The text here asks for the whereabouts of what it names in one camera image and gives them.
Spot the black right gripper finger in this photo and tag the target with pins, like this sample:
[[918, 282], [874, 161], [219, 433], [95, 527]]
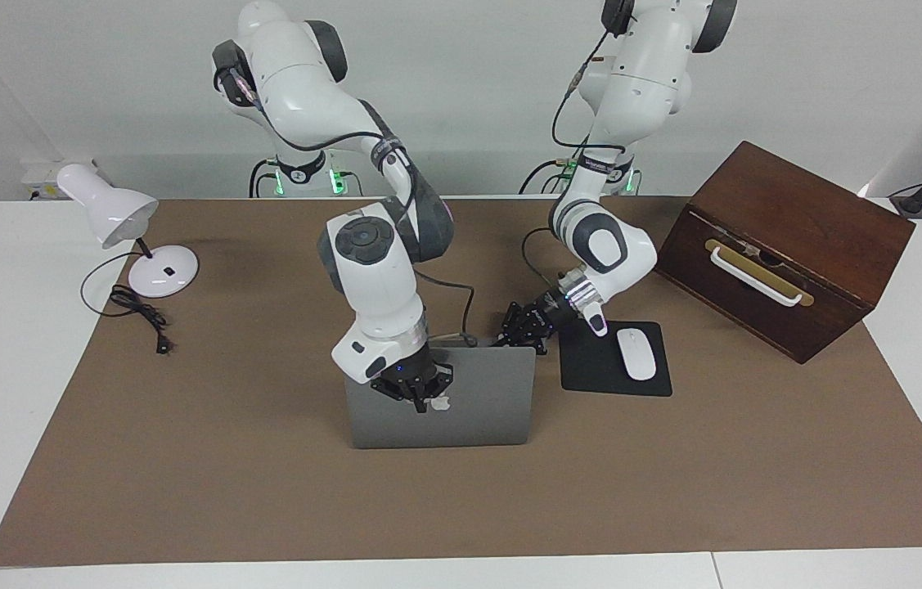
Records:
[[443, 380], [407, 393]]

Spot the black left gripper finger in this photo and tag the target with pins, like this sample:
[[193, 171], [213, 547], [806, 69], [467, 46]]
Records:
[[515, 321], [535, 339]]

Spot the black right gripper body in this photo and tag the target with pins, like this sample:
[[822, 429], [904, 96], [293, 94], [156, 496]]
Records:
[[410, 364]]

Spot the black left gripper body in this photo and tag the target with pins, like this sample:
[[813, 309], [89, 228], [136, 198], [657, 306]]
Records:
[[549, 311]]

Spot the silver grey laptop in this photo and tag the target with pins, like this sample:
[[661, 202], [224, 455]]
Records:
[[477, 409]]

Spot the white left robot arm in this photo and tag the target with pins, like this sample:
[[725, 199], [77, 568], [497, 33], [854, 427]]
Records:
[[632, 82]]

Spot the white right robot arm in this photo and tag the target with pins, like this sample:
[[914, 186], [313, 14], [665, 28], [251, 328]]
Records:
[[305, 90]]

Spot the black mouse pad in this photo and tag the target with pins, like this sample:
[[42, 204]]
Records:
[[591, 368]]

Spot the white computer mouse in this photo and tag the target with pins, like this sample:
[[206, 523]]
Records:
[[636, 354]]

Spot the brown table mat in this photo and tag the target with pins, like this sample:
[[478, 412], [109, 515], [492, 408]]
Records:
[[264, 491]]

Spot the dark brown wooden box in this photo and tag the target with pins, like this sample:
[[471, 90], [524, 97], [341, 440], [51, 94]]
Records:
[[804, 204]]

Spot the white desk lamp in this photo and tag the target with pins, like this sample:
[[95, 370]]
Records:
[[113, 213]]

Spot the white power strip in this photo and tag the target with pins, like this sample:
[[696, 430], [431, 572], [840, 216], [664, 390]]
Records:
[[43, 173]]

